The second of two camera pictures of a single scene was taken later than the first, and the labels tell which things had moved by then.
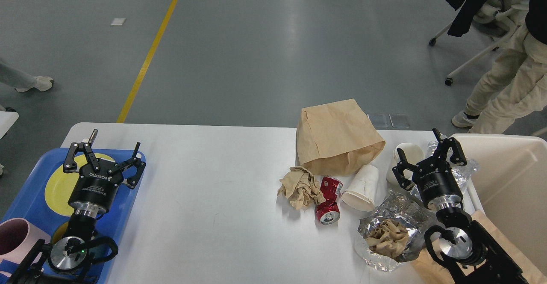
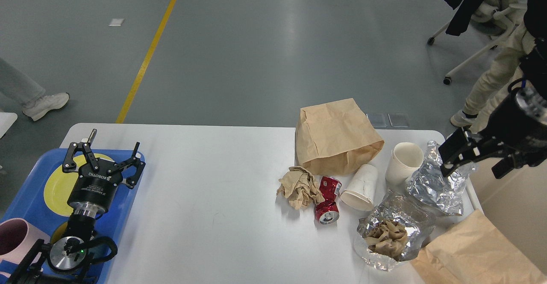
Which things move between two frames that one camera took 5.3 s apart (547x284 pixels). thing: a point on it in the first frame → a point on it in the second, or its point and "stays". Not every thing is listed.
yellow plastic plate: [60, 185] stays
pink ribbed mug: [18, 238] stays
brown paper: [388, 238] stays
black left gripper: [93, 191] stays
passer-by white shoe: [42, 83] → [42, 106]
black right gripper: [434, 178] → [521, 135]
